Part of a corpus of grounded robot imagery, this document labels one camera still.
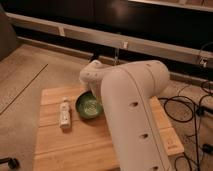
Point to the green ceramic bowl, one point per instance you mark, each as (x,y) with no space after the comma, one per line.
(87,106)

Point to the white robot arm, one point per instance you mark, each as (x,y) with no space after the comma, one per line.
(125,91)

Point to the dark table leg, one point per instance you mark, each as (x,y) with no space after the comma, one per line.
(95,56)

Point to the white plastic bottle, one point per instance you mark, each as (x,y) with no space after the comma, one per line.
(64,118)

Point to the wooden table board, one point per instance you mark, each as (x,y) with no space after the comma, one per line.
(86,146)

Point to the black chair caster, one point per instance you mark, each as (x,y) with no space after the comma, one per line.
(13,163)

